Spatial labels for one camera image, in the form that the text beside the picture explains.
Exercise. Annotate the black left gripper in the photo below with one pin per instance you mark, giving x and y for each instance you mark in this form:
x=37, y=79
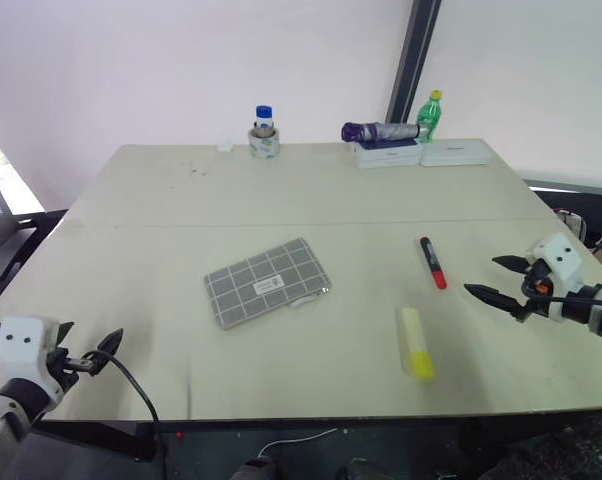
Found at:
x=63, y=365

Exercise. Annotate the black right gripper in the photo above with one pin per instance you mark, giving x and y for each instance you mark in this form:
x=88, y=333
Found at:
x=538, y=282

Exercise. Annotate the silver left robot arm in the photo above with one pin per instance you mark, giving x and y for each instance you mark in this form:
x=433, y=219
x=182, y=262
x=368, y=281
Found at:
x=1, y=430

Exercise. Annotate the grey checked pouch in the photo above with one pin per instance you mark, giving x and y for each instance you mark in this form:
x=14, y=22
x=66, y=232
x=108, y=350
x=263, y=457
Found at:
x=266, y=282

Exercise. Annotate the black and red marker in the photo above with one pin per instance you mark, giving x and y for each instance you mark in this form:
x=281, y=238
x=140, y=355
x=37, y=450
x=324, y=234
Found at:
x=432, y=262

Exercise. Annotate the yellow highlighter pen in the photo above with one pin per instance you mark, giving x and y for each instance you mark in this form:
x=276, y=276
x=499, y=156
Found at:
x=415, y=342

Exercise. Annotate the black chair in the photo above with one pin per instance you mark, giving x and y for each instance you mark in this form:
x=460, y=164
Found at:
x=3, y=250

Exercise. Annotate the flat white box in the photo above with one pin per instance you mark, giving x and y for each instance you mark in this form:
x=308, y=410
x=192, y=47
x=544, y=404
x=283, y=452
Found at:
x=456, y=152

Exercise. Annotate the white box with blue lid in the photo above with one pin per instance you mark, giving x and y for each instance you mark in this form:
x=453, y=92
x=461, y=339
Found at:
x=387, y=154

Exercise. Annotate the green bottle with yellow cap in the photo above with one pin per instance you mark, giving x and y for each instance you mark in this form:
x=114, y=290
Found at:
x=429, y=117

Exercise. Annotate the purple and grey folded umbrella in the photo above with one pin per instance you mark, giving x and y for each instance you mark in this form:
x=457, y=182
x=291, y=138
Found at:
x=381, y=131

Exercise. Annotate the dark rounded shape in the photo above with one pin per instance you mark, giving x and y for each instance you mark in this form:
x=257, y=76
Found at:
x=253, y=469

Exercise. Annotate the white printed tape roll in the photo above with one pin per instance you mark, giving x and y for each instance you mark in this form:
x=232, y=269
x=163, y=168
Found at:
x=264, y=145

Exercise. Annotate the blue capped clear bottle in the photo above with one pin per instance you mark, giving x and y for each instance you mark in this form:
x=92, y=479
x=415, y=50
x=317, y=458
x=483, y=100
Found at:
x=263, y=119

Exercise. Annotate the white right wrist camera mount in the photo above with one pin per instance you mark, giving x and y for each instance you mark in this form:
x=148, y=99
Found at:
x=561, y=257

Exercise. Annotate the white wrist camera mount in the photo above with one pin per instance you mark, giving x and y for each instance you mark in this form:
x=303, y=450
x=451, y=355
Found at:
x=23, y=350
x=561, y=257

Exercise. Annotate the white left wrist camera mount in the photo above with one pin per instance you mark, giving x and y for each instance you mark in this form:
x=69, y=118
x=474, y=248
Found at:
x=23, y=350

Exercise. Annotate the black table frame bar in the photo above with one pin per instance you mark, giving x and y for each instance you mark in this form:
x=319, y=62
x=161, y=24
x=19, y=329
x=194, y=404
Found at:
x=101, y=440

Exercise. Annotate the dark window frame post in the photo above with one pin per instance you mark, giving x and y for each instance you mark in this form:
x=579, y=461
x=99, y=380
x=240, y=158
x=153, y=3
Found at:
x=410, y=65

